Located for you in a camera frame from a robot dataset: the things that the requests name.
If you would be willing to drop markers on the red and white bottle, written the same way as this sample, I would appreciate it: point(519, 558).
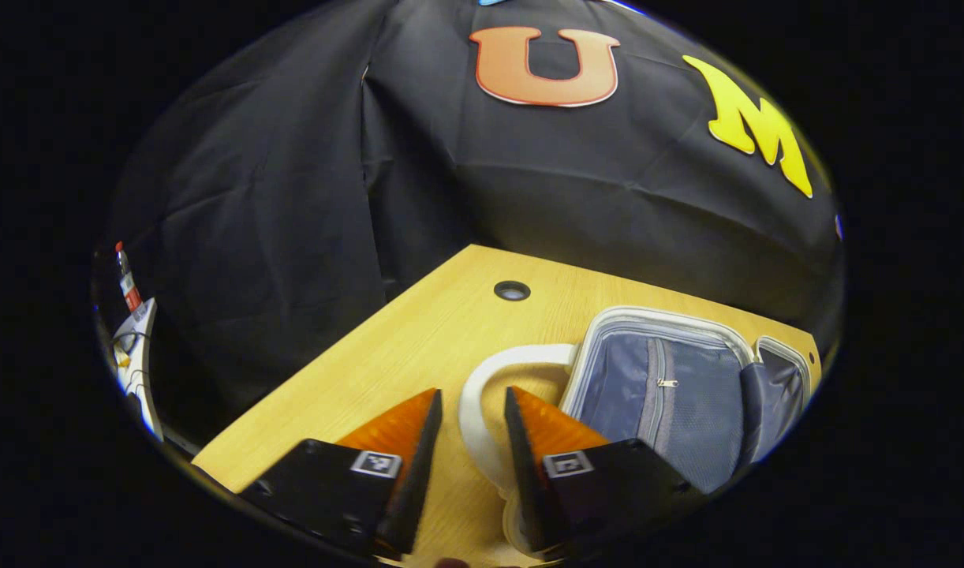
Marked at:
point(127, 280)

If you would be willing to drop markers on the white hard-shell suitcase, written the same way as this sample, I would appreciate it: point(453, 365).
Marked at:
point(687, 410)

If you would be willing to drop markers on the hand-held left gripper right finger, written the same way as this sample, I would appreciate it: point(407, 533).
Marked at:
point(523, 473)

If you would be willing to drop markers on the black backdrop cloth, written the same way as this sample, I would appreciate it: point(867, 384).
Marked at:
point(293, 197)

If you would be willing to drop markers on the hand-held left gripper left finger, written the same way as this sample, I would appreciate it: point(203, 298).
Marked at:
point(415, 473)

